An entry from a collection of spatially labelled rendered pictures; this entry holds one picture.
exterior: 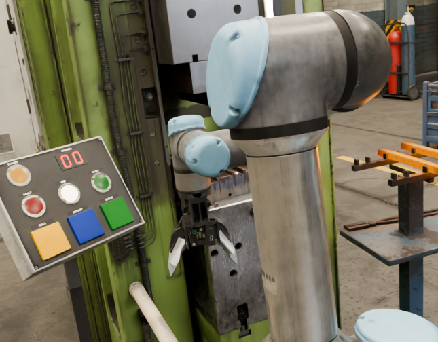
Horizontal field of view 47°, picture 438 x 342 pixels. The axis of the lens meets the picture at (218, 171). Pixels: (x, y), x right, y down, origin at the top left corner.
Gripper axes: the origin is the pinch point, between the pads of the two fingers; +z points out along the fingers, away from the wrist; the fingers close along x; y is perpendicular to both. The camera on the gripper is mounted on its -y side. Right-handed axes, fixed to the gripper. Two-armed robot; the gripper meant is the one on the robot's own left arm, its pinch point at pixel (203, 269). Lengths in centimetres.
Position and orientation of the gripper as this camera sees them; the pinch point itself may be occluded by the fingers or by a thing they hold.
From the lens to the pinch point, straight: 117.2
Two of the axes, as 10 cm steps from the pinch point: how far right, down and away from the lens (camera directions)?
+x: 9.8, -1.5, 1.6
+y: 1.9, 2.5, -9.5
